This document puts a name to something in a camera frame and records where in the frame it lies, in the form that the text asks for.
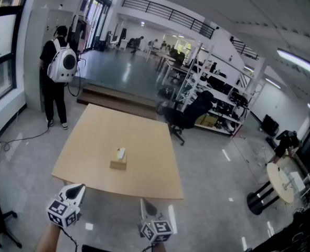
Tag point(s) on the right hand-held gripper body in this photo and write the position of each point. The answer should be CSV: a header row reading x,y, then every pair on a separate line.
x,y
157,230

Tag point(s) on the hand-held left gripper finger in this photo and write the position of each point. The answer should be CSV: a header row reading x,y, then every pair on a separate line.
x,y
65,193
79,197

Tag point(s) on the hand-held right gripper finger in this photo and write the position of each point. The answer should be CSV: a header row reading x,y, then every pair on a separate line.
x,y
153,211
143,211

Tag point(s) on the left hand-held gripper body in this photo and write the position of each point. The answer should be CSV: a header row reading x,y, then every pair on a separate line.
x,y
63,214

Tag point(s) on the tan cardboard tissue box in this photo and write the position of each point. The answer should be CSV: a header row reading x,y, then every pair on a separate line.
x,y
118,164

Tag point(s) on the white cloth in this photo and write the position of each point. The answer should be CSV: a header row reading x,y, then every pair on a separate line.
x,y
121,152

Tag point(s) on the person's left forearm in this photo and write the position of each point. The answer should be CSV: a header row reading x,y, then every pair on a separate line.
x,y
48,239

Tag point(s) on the person's right forearm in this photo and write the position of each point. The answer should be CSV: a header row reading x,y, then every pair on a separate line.
x,y
158,247

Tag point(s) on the black office chair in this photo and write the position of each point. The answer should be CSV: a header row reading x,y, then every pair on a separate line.
x,y
186,114

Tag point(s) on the dark wooden steps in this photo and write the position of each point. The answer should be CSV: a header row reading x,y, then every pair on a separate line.
x,y
112,98

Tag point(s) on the yellow cardboard box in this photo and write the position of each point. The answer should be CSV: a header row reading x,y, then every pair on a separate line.
x,y
208,121

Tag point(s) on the round wooden side table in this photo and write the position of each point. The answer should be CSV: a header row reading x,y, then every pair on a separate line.
x,y
279,180

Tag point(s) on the white metal shelf rack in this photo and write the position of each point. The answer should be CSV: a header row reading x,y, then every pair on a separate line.
x,y
223,96

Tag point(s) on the black monitor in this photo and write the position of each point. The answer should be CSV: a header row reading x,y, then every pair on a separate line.
x,y
270,125

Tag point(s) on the dark framed window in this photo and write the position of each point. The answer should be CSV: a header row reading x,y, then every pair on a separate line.
x,y
0,48

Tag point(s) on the black balcony railing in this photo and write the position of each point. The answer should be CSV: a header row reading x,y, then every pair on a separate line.
x,y
170,12

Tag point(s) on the ceiling strip light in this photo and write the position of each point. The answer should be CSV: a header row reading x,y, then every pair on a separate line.
x,y
299,60

